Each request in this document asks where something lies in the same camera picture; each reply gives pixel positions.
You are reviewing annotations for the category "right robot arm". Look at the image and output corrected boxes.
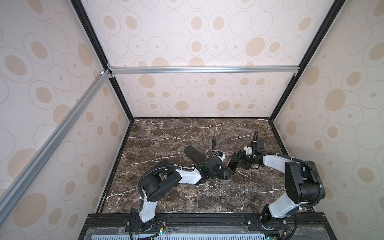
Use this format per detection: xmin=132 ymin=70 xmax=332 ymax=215
xmin=228 ymin=140 xmax=326 ymax=224

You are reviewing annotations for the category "black phone centre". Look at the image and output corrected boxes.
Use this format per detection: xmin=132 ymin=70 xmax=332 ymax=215
xmin=184 ymin=145 xmax=206 ymax=164

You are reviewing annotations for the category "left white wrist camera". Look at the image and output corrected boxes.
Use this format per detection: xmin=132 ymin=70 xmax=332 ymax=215
xmin=215 ymin=151 xmax=226 ymax=162

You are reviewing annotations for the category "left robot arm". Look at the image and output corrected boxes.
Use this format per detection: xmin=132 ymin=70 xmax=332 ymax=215
xmin=138 ymin=154 xmax=235 ymax=224

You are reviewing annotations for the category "black frame post right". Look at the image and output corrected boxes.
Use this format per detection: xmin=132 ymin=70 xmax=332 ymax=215
xmin=269 ymin=0 xmax=346 ymax=123

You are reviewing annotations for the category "diagonal aluminium rail left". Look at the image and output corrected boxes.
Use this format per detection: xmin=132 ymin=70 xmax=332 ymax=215
xmin=1 ymin=69 xmax=112 ymax=224

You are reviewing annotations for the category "black frame post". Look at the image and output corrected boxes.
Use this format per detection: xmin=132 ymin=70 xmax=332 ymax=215
xmin=70 ymin=0 xmax=135 ymax=122
xmin=269 ymin=0 xmax=346 ymax=123

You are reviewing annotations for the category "black frame post left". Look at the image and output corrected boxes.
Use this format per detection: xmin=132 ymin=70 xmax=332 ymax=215
xmin=70 ymin=0 xmax=135 ymax=122

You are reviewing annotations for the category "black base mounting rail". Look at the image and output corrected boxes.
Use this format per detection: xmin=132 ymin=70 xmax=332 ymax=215
xmin=79 ymin=212 xmax=336 ymax=240

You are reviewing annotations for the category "horizontal aluminium rail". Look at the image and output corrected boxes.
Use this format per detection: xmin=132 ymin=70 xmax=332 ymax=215
xmin=110 ymin=66 xmax=300 ymax=75

